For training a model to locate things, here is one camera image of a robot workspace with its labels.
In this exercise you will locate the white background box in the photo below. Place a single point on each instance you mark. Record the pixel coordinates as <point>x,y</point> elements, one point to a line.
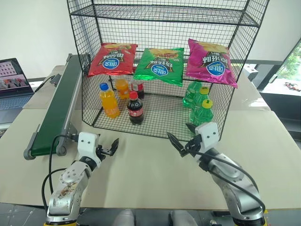
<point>251,73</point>

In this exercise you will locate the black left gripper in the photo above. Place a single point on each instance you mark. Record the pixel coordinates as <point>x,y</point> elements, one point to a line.
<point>103,151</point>

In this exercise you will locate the grey rounded shape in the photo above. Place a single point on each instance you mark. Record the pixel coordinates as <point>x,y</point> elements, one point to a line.
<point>182,217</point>
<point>125,217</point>

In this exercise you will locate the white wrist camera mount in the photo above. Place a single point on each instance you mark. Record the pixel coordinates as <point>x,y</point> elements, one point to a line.
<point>87,146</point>
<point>208,134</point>

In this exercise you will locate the small colourful toy parts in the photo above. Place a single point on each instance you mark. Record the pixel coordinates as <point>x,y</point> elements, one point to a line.
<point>291,86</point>

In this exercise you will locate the orange soda bottle blue cap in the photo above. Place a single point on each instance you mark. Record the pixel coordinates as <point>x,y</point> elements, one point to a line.
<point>110,103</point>
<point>122,87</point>

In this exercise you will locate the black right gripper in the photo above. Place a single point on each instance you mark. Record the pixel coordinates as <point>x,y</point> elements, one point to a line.
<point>191,146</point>

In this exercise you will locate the green soda bottle yellow cap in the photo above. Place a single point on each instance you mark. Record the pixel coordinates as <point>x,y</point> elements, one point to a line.
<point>189,94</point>
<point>202,113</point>
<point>200,99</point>

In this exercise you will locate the green chip bag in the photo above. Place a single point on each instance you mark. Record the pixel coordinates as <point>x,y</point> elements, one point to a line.
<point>160,70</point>

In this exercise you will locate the open laptop computer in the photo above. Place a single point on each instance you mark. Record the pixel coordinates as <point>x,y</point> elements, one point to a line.
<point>11,80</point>

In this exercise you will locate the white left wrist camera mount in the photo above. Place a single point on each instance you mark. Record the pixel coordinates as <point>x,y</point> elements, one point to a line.
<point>87,146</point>

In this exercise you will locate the red chip bag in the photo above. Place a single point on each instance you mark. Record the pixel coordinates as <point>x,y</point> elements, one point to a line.
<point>110,61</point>

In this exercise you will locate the magenta chip bag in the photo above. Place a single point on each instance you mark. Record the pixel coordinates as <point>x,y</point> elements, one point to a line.
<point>211,66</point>

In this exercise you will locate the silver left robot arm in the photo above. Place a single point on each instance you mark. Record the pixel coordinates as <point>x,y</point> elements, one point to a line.
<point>68,186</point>

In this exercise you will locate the green conveyor belt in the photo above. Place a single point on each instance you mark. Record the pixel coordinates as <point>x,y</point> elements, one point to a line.
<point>60,94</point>

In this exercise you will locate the cola bottle red cap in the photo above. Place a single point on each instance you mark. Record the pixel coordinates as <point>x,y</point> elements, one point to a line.
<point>135,110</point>
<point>139,87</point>

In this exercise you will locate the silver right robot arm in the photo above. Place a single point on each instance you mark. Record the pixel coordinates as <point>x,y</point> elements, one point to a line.
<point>235,179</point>

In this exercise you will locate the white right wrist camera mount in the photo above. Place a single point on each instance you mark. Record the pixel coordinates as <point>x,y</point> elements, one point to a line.
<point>208,134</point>

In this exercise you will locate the grey conveyor motor box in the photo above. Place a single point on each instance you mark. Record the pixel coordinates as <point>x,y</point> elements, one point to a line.
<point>56,79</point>

